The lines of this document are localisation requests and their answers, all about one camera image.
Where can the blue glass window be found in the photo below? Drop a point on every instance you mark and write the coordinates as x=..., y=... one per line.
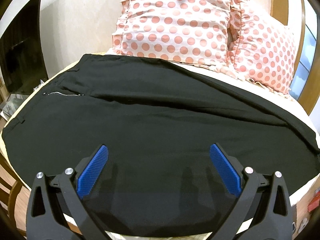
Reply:
x=305, y=61

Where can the polka dot pillow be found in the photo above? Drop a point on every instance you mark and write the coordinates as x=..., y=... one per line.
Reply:
x=262, y=49
x=185, y=31

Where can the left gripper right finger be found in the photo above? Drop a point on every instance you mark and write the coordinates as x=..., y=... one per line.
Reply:
x=262, y=208

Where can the left polka dot pillow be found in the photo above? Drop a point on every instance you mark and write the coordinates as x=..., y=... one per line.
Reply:
x=185, y=31

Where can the black pants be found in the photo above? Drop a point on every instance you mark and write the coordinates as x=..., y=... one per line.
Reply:
x=155, y=139

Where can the bedside table clutter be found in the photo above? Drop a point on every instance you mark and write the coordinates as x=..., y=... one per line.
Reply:
x=11, y=102

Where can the black television screen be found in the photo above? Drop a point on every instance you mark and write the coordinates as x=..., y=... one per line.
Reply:
x=22, y=62

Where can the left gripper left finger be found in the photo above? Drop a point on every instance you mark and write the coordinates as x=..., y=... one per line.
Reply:
x=45, y=218

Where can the right polka dot pillow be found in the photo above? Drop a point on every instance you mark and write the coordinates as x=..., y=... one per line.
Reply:
x=262, y=49

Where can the wooden headboard frame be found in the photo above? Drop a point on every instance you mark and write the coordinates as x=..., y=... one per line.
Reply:
x=296, y=14

